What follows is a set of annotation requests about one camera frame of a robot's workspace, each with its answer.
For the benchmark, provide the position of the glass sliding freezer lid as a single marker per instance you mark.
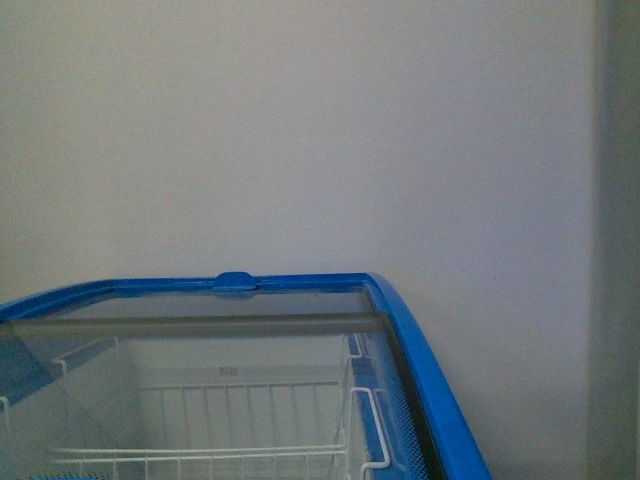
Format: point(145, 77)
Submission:
point(200, 327)

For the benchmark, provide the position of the white blue chest freezer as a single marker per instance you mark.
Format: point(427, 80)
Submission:
point(430, 380)

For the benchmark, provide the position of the white wire freezer basket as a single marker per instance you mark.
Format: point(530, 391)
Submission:
point(300, 407)

